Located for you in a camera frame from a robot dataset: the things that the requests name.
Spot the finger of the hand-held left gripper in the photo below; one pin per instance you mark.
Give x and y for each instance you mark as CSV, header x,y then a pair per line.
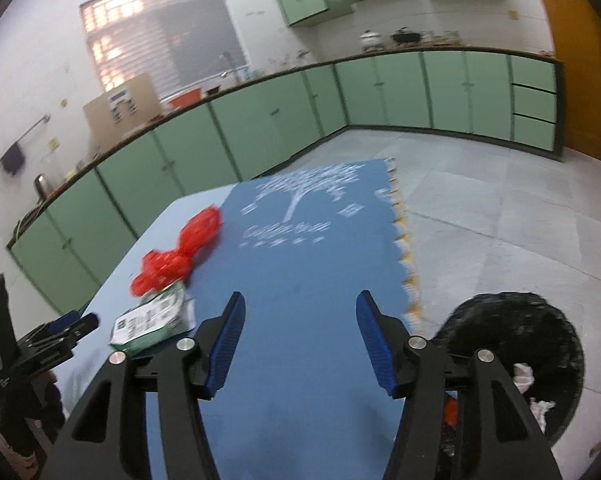
x,y
63,321
83,327

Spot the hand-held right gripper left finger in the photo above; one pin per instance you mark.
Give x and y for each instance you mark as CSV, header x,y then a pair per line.
x,y
228,345

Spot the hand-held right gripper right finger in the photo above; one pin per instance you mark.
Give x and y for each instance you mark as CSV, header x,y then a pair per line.
x,y
375,345

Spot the green and white packet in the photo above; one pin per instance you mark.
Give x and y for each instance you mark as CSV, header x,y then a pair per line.
x,y
150,317

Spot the trash bin with black bag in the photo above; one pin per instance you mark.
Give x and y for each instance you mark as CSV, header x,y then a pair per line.
x,y
530,325

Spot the person's pink clothing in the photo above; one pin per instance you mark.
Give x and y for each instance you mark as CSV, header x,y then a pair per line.
x,y
0,440

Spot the red plastic wrapper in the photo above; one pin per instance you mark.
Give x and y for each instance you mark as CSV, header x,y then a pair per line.
x,y
160,267

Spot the blue table mat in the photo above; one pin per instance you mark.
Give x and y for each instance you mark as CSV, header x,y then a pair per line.
x,y
305,270

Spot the metal kettle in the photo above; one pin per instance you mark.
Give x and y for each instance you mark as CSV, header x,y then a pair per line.
x,y
42,185

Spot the white tissue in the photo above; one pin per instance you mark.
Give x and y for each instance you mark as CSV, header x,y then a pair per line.
x,y
523,376

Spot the dark towel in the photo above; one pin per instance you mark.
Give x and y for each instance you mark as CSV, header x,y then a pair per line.
x,y
11,159

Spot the cardboard box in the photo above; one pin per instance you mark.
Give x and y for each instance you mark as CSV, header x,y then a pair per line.
x,y
115,115

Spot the red basin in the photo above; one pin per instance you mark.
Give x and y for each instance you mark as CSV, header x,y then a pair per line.
x,y
185,99

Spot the green lower kitchen cabinets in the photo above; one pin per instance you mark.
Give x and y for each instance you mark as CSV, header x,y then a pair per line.
x,y
405,90

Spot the metal faucet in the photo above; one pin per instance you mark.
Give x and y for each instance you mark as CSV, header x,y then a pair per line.
x,y
226,60

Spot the window with blind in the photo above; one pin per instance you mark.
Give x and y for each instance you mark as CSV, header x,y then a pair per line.
x,y
155,35

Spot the white pot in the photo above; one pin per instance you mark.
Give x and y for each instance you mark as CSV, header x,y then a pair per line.
x,y
370,40

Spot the black pot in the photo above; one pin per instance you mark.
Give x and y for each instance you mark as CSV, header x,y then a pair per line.
x,y
405,36

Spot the row of glass jars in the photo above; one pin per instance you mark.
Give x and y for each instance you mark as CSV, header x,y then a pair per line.
x,y
440,37

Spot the orange door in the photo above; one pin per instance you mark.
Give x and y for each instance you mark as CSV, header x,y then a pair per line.
x,y
580,85

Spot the metal towel rail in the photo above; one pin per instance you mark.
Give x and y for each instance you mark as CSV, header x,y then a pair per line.
x,y
30,130

